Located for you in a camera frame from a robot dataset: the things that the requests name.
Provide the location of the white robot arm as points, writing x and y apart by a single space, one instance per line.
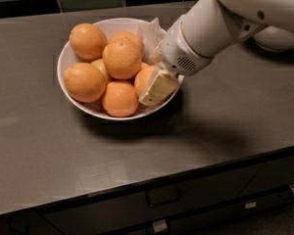
206 29

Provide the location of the white bowl with strawberries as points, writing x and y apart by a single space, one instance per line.
275 39

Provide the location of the dark drawer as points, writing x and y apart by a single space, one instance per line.
273 174
135 204

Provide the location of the dark drawer front left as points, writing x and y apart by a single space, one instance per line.
135 204

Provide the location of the small hidden middle orange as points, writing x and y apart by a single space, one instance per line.
99 64

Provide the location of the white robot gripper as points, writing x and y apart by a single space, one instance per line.
178 52

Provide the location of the dark drawer front right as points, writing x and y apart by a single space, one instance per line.
273 174

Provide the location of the white paper in bowl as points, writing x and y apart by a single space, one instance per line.
151 35

